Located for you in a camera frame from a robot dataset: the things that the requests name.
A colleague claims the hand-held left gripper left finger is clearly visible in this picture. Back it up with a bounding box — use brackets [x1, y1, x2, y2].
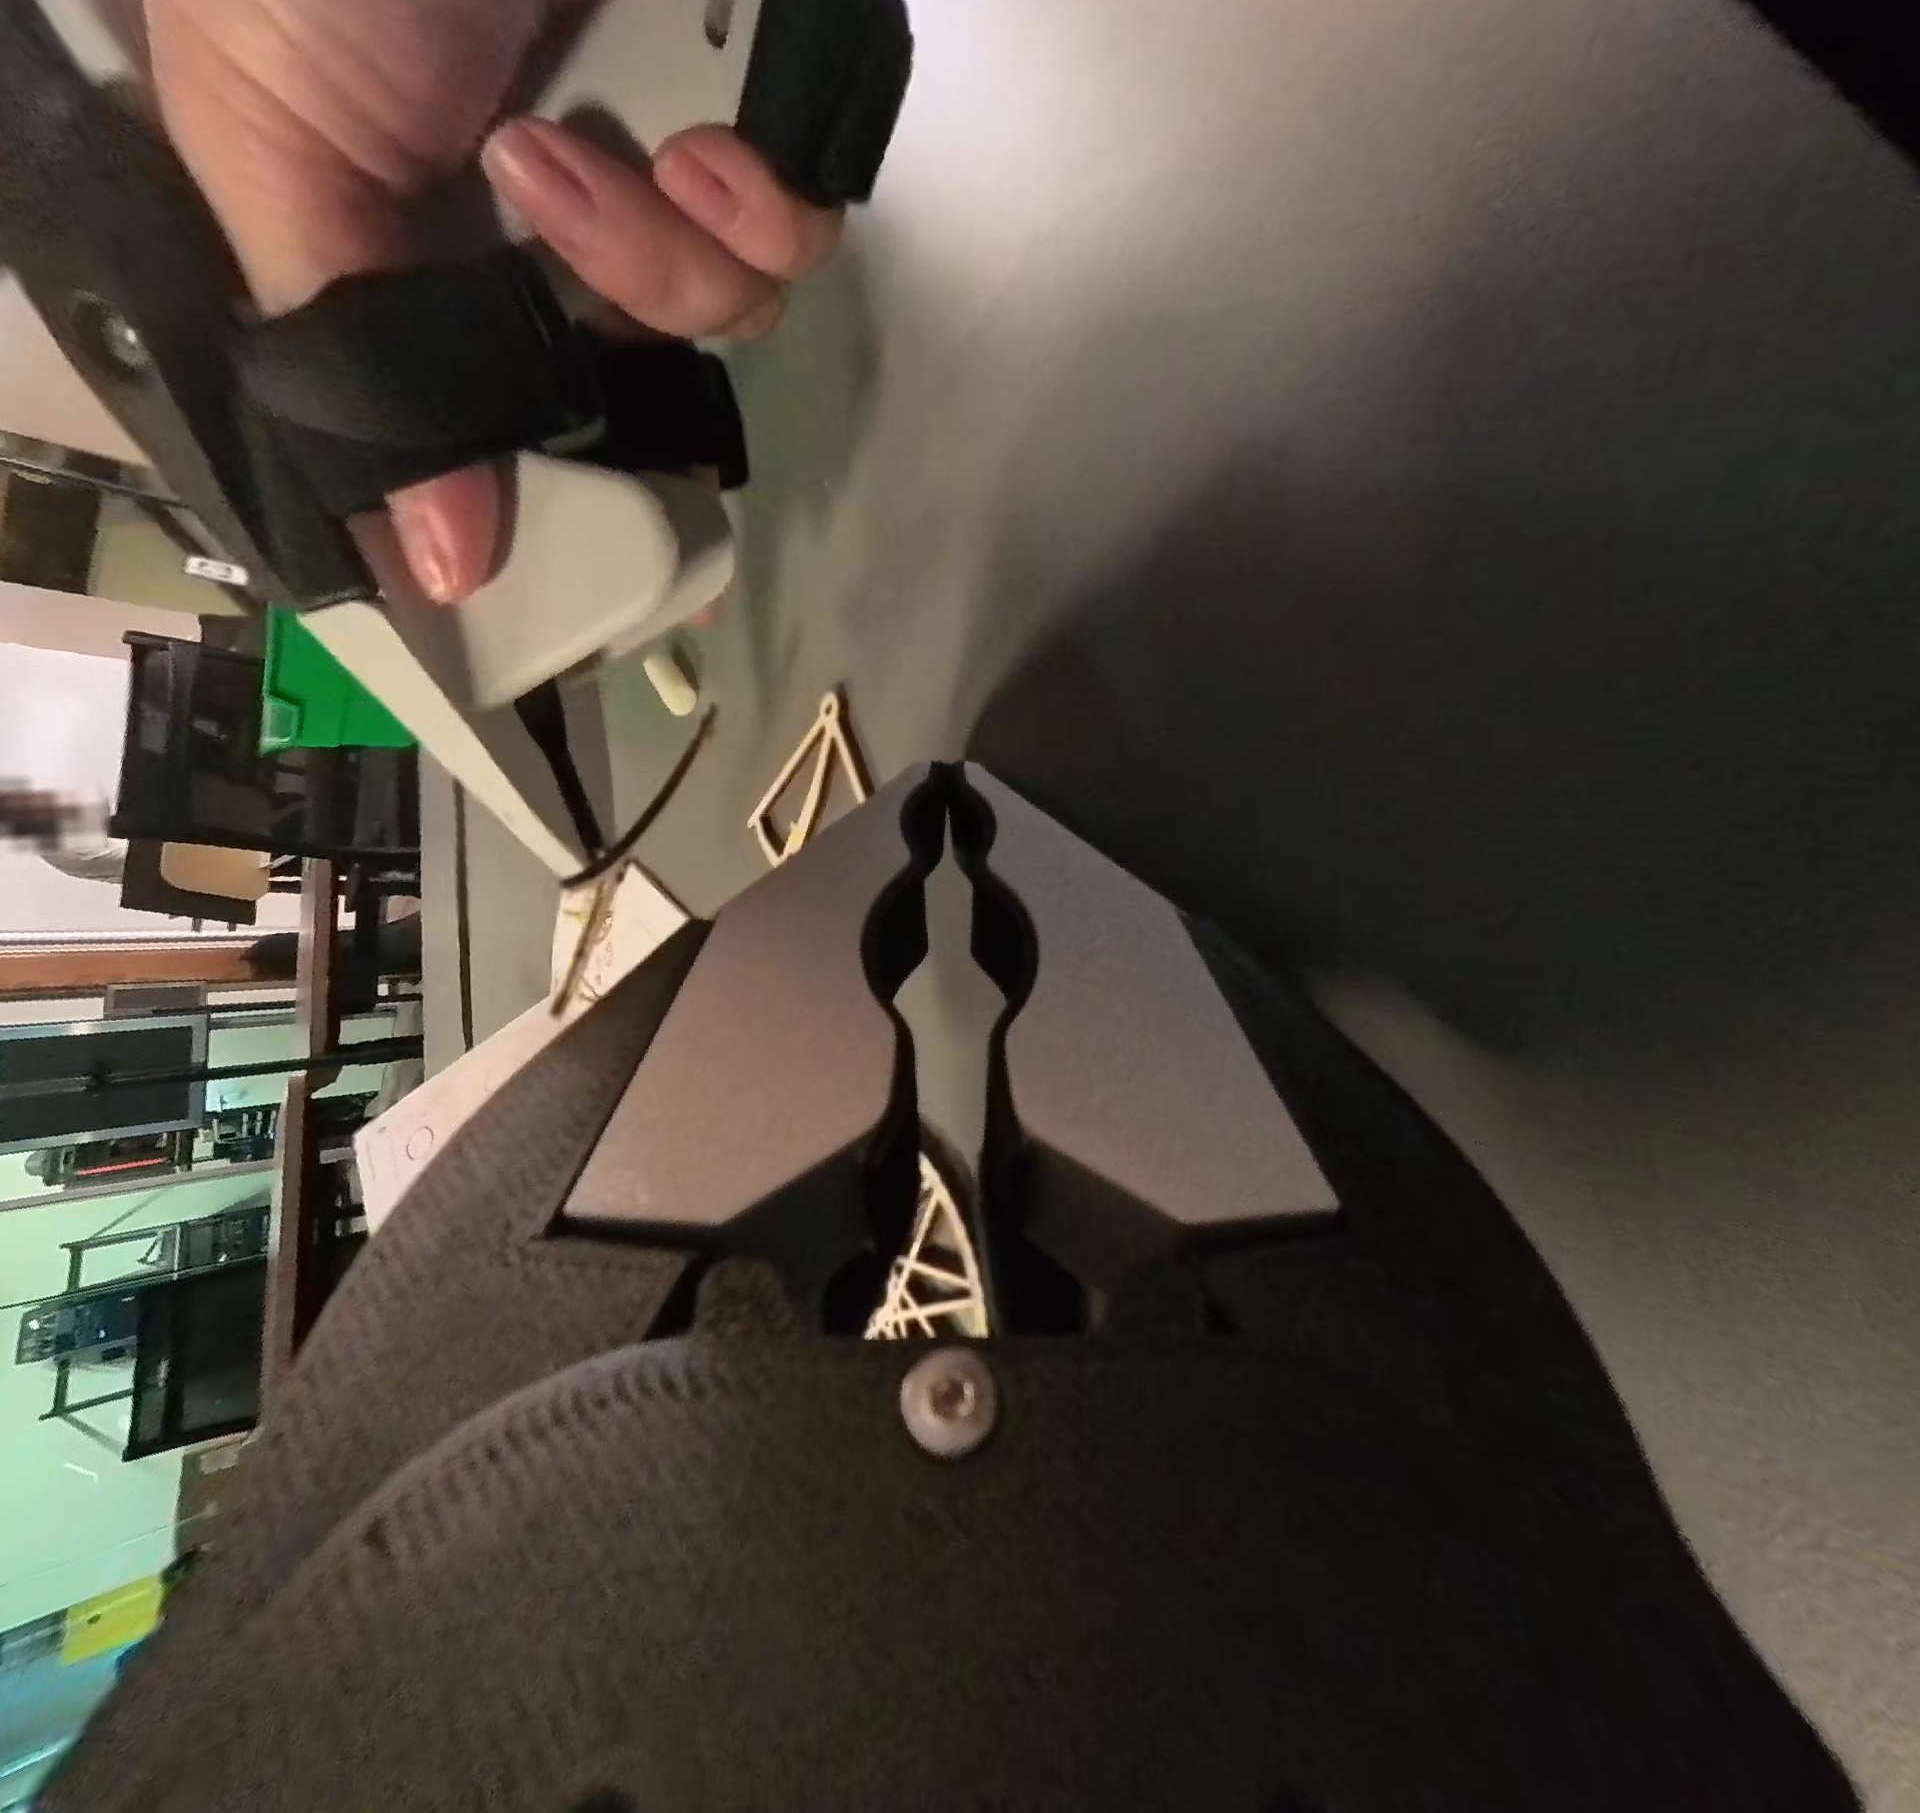
[563, 760, 961, 1233]

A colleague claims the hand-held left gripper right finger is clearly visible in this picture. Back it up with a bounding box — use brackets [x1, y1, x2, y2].
[958, 763, 1341, 1231]

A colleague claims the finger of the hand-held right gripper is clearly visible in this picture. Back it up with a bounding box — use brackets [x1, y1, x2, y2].
[302, 596, 608, 882]

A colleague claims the wooden fork frame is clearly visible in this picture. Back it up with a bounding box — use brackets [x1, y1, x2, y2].
[552, 704, 724, 887]

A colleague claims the wooden spoked wheel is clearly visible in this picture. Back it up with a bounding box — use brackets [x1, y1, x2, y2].
[868, 1153, 995, 1343]

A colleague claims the person's right hand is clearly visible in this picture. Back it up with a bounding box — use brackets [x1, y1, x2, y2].
[136, 0, 848, 608]

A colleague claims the green box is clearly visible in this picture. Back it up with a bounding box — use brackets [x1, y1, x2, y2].
[258, 602, 423, 754]

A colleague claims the white instruction booklet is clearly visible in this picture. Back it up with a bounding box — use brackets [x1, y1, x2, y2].
[358, 860, 696, 1222]

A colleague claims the wooden triangular frame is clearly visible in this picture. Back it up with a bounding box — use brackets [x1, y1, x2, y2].
[747, 688, 875, 872]

